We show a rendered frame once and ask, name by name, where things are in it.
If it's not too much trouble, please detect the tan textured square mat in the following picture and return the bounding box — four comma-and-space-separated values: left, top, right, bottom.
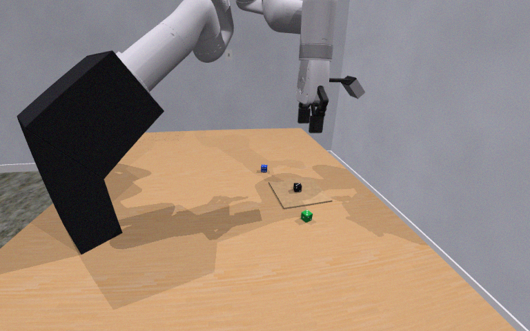
268, 177, 333, 209

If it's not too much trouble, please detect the green die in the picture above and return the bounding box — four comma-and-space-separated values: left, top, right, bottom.
301, 210, 313, 223

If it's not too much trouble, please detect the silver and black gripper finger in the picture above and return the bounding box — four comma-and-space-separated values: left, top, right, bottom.
308, 86, 328, 133
297, 103, 311, 123

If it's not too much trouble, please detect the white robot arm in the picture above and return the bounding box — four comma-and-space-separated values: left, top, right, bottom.
116, 0, 365, 99

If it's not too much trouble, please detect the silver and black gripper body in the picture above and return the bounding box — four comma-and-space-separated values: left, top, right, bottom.
296, 57, 332, 106

